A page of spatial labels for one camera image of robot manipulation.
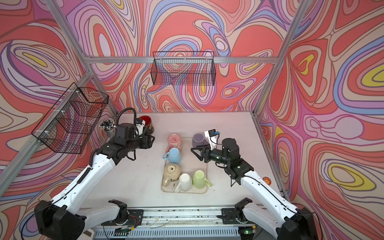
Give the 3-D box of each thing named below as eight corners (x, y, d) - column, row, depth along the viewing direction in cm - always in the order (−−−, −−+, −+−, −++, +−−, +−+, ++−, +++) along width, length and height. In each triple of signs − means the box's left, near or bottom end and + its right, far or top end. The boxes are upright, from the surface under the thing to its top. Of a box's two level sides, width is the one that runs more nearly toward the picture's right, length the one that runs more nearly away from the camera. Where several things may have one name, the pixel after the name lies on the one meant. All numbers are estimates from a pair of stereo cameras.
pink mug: (168, 154, 97) (166, 145, 88) (170, 143, 102) (168, 133, 94) (181, 154, 97) (180, 145, 88) (182, 143, 102) (181, 133, 94)
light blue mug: (164, 163, 93) (161, 156, 85) (165, 155, 97) (163, 147, 89) (180, 163, 93) (179, 156, 85) (180, 155, 97) (179, 147, 89)
